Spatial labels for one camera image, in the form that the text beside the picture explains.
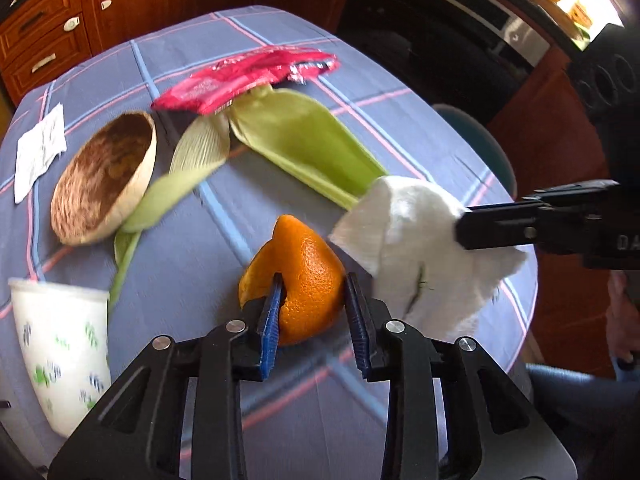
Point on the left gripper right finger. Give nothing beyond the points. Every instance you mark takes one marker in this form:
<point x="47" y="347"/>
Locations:
<point x="453" y="413"/>

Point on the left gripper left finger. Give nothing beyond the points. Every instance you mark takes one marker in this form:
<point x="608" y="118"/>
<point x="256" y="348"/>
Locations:
<point x="135" y="430"/>

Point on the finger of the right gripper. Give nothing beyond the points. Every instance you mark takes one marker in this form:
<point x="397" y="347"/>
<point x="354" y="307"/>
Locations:
<point x="498" y="225"/>

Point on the white paper napkin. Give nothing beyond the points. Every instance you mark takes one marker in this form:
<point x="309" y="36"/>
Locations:
<point x="402" y="233"/>

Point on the white floral paper cup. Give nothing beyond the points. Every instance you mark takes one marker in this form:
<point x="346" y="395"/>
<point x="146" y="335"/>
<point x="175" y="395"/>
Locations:
<point x="62" y="331"/>

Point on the orange peel piece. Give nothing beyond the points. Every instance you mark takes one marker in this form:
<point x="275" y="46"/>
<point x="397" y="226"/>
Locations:
<point x="313" y="277"/>

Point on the brown coconut shell bowl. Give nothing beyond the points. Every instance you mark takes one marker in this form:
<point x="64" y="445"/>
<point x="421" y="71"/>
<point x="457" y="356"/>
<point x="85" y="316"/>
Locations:
<point x="105" y="181"/>

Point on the red snack wrapper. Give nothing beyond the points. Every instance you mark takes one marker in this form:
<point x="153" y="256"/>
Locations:
<point x="214" y="87"/>

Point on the green corn husk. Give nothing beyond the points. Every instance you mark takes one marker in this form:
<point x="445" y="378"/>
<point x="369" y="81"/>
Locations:
<point x="302" y="137"/>

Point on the teal trash bin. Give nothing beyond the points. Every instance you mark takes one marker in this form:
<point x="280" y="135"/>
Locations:
<point x="482" y="142"/>

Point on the wooden kitchen cabinet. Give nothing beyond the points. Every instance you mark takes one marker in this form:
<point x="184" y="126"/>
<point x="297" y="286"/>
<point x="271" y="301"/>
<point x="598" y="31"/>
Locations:
<point x="125" y="10"/>

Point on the person's right hand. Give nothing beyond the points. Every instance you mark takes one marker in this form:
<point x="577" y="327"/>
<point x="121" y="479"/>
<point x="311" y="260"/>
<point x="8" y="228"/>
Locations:
<point x="622" y="323"/>

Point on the black built-in oven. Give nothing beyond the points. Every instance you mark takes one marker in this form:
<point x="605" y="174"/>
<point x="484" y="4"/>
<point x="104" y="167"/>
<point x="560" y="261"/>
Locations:
<point x="471" y="54"/>

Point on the blue checkered tablecloth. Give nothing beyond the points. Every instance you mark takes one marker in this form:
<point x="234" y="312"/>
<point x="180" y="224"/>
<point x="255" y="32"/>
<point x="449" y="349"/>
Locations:
<point x="314" y="418"/>

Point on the pale corn husk leaf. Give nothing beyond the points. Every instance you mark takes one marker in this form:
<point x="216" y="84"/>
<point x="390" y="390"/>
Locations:
<point x="202" y="149"/>

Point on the flat white paper piece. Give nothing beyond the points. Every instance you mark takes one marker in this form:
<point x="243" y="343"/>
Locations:
<point x="37" y="149"/>

